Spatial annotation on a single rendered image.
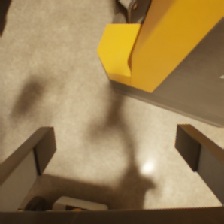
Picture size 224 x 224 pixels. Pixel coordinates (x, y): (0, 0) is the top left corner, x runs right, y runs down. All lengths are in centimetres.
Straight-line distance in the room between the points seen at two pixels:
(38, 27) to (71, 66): 36
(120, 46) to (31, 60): 70
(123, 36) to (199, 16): 42
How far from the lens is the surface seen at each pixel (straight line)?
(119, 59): 60
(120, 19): 77
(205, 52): 33
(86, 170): 97
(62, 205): 92
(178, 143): 17
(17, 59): 123
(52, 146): 16
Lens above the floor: 91
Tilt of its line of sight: 81 degrees down
